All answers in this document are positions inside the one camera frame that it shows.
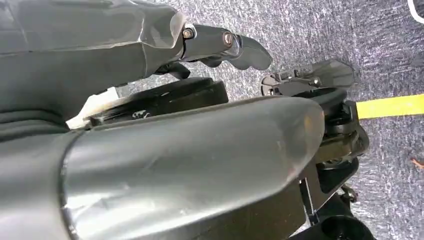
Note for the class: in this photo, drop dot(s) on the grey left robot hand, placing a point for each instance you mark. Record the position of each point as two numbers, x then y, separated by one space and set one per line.
182 159

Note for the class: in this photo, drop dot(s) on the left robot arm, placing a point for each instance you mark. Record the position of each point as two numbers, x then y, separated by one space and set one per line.
30 185

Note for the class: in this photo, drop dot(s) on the white robot shell part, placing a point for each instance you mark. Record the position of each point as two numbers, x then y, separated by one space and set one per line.
96 104

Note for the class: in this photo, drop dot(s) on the robot's black leg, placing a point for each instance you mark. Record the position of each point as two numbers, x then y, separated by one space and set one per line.
334 139

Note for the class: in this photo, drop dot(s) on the yellow floor tape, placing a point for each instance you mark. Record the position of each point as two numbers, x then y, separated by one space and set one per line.
391 106

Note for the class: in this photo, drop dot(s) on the orange scrap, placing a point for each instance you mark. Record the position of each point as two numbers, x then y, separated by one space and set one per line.
418 163

